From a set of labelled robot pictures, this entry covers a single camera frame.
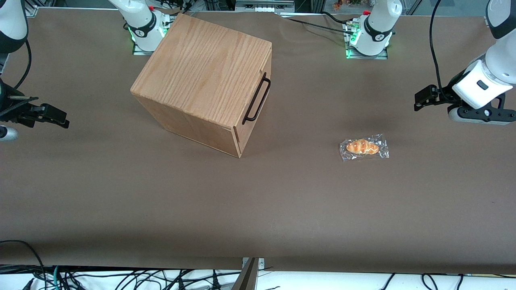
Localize wooden drawer with black handle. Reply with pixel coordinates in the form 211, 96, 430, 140
235, 42, 272, 140

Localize oak wooden drawer cabinet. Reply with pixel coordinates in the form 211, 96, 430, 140
130, 13, 273, 158

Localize plastic wrapped bread roll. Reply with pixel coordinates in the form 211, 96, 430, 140
339, 134, 390, 162

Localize orange background objects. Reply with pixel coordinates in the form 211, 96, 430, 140
332, 0, 364, 11

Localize dark teal round object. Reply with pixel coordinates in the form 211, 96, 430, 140
0, 240, 47, 290

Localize grey equipment box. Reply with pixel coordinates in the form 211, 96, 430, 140
235, 0, 296, 13

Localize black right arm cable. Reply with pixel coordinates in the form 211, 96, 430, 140
15, 39, 32, 90

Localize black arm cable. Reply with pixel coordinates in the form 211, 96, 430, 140
429, 0, 449, 92
15, 39, 32, 90

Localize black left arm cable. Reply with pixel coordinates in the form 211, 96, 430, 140
429, 0, 449, 92

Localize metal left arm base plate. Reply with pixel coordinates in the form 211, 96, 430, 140
345, 47, 389, 60

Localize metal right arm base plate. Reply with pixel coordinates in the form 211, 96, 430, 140
132, 39, 164, 56

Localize black cable across table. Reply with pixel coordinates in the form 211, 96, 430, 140
281, 11, 349, 33

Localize brown slanted post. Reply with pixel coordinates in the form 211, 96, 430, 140
231, 258, 259, 290

